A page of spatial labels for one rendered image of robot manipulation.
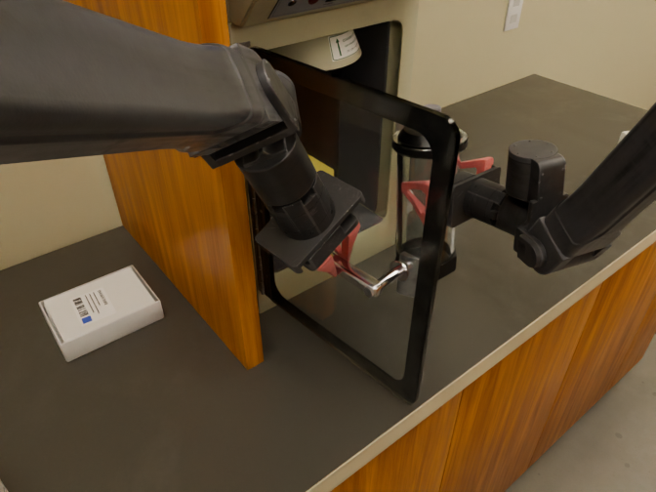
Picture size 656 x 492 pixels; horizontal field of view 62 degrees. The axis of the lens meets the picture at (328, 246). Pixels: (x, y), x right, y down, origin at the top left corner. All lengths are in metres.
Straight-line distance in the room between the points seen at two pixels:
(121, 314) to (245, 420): 0.27
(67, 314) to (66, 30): 0.76
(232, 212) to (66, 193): 0.56
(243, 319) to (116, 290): 0.28
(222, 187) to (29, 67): 0.46
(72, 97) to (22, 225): 0.98
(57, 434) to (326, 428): 0.36
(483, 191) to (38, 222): 0.83
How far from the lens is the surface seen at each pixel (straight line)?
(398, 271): 0.60
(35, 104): 0.19
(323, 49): 0.82
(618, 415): 2.19
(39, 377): 0.94
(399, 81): 0.90
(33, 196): 1.16
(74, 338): 0.91
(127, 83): 0.25
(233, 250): 0.69
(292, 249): 0.52
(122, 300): 0.95
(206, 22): 0.57
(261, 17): 0.67
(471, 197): 0.77
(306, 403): 0.81
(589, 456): 2.04
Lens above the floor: 1.59
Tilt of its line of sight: 37 degrees down
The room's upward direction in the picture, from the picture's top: straight up
